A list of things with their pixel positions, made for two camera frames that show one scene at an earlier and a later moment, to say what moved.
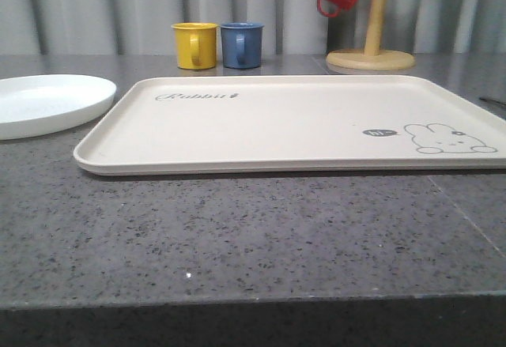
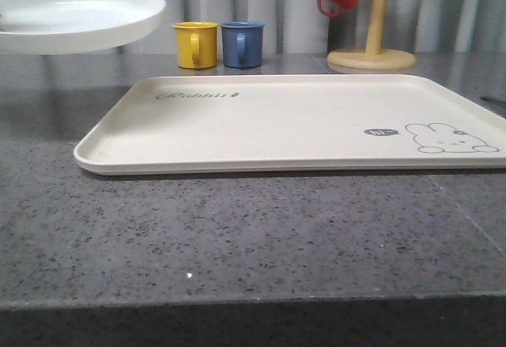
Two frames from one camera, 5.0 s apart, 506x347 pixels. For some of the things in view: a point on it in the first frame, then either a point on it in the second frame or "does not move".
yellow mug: (196, 45) does not move
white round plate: (40, 104) -> (55, 19)
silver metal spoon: (492, 100) does not move
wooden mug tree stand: (371, 58) does not move
